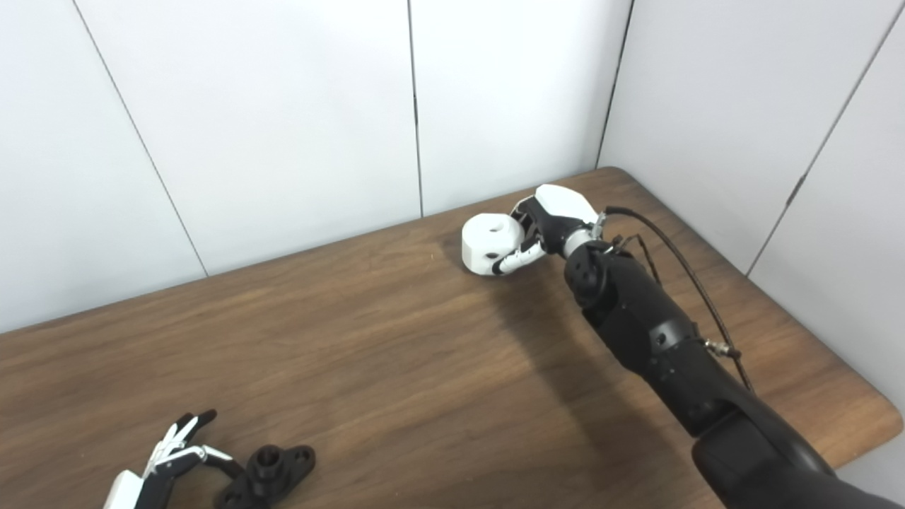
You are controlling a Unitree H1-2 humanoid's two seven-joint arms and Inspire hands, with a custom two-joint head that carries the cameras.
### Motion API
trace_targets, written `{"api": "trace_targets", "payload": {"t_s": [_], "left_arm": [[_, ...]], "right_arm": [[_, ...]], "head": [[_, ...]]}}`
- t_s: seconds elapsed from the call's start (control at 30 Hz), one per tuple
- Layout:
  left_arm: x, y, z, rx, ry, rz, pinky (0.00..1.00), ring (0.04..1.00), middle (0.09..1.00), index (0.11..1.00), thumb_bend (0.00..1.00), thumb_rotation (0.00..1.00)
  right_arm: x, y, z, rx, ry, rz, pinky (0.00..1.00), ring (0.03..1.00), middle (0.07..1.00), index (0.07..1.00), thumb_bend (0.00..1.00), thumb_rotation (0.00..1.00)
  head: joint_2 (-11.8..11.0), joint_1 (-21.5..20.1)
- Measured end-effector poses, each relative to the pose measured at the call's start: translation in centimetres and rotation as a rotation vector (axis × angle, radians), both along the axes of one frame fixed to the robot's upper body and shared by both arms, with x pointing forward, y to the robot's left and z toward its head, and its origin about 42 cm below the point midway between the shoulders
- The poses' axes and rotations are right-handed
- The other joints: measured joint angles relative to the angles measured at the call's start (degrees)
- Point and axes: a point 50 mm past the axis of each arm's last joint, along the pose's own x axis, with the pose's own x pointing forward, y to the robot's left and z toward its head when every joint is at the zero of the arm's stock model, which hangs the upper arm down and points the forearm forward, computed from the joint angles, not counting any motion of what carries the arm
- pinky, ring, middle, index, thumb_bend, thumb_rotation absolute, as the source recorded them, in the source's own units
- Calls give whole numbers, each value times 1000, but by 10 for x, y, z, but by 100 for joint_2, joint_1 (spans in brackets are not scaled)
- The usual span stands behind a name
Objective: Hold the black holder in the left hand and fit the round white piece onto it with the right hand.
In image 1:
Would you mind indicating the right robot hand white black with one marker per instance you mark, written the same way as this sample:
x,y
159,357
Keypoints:
x,y
562,208

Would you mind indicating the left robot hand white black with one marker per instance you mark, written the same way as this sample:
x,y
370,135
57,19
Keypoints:
x,y
131,491

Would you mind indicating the round white plastic piece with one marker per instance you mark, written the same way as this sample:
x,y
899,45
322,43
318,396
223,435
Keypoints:
x,y
488,244

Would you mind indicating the black plastic holder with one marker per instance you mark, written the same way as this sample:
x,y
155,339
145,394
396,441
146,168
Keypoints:
x,y
269,474

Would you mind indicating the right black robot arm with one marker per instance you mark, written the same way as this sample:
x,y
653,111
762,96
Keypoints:
x,y
664,346

